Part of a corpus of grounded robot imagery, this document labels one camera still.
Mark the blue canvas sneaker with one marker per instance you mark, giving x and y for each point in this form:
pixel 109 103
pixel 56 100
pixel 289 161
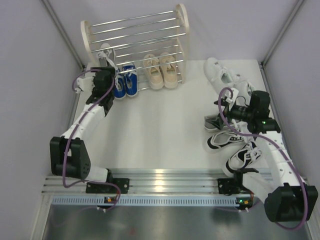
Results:
pixel 131 79
pixel 120 89

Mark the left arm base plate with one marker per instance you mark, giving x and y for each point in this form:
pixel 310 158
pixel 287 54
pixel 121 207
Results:
pixel 100 188

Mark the grey canvas sneaker front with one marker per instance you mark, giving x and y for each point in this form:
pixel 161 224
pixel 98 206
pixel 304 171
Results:
pixel 237 124

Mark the beige lace sneaker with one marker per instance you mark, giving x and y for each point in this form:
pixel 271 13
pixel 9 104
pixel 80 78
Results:
pixel 169 70
pixel 151 65

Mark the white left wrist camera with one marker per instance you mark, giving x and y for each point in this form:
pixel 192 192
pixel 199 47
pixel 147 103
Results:
pixel 85 84

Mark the cream and chrome shoe rack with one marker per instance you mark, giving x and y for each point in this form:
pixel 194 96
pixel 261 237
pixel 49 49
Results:
pixel 162 36

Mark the black white sneaker upper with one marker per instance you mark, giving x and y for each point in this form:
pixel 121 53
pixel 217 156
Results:
pixel 223 139

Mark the perforated cable duct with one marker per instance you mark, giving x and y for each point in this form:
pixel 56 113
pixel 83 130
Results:
pixel 207 201

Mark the black white sneaker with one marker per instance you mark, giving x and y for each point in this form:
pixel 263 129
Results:
pixel 223 139
pixel 243 158

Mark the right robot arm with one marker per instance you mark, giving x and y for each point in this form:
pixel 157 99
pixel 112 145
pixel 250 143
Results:
pixel 263 166

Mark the grey canvas sneaker back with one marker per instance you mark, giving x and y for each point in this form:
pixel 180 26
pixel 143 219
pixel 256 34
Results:
pixel 106 56

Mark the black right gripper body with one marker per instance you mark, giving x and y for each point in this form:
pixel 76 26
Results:
pixel 241 113

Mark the white sneaker right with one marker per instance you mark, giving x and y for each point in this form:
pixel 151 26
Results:
pixel 244 87

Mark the black white sneaker lower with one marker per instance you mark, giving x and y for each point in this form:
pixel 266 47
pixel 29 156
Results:
pixel 243 158

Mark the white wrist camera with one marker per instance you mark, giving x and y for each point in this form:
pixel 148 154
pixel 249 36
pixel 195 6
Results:
pixel 227 97
pixel 85 84

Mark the aluminium mounting rail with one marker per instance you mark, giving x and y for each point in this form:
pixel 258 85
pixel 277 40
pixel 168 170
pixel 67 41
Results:
pixel 203 182

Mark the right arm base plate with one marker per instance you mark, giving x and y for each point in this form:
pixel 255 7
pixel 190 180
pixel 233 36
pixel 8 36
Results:
pixel 231 186

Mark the white sneaker left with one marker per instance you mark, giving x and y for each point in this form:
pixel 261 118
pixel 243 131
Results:
pixel 218 75

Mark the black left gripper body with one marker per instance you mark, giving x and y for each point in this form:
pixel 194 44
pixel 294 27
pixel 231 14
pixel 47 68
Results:
pixel 112 74

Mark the grey canvas sneaker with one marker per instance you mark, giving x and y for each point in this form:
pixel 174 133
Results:
pixel 237 124
pixel 106 56

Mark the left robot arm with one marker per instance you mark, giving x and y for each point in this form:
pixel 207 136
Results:
pixel 68 153

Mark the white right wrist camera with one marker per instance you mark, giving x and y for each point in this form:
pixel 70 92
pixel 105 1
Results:
pixel 227 97

